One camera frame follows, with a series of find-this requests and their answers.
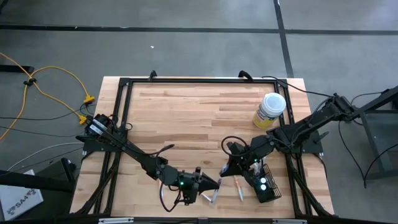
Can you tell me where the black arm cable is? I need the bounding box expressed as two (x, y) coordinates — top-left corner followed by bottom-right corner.
(124, 123), (183, 213)
(221, 136), (249, 156)

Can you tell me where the black floor cable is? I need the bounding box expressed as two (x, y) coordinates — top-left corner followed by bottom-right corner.
(337, 119), (398, 189)
(0, 125), (88, 138)
(0, 107), (91, 122)

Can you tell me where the black aluminium table frame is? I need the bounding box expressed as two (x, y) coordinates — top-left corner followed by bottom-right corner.
(70, 76), (335, 218)

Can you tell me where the yellow extension cable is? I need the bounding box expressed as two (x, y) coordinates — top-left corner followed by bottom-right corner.
(0, 51), (88, 141)
(24, 65), (96, 105)

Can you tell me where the yellow Lysol wipes canister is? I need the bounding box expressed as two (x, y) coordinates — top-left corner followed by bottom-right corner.
(252, 92), (287, 129)

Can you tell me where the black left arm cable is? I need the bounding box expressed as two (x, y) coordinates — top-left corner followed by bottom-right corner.
(124, 123), (183, 213)

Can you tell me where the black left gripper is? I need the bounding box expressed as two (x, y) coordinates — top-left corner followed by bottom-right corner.
(178, 167), (220, 206)

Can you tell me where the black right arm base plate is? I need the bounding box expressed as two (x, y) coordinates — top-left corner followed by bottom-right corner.
(278, 130), (324, 155)

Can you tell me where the dark metal cart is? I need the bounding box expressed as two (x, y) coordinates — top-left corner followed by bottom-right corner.
(351, 85), (398, 181)

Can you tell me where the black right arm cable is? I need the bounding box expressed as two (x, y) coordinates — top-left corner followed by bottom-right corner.
(221, 136), (249, 156)

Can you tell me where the black stand foot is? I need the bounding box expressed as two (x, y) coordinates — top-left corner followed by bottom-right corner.
(0, 64), (35, 74)

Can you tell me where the black wire basket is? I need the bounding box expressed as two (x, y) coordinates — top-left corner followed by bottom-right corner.
(248, 163), (282, 204)

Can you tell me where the black power cable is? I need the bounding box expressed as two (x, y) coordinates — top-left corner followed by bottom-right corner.
(261, 75), (335, 100)

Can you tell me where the purple toothbrush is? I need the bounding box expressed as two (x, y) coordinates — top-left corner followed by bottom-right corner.
(210, 166), (228, 203)

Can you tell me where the grey floor cable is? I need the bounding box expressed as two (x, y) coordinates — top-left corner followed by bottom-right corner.
(6, 142), (85, 172)

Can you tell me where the black floor stand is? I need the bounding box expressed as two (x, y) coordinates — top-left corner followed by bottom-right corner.
(0, 157), (77, 194)

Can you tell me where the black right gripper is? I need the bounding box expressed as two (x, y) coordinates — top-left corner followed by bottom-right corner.
(220, 141), (264, 187)

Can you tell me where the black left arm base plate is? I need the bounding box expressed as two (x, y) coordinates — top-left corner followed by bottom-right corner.
(82, 133), (127, 153)

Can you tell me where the white printed cardboard box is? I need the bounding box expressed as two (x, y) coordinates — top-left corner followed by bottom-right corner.
(0, 169), (44, 221)

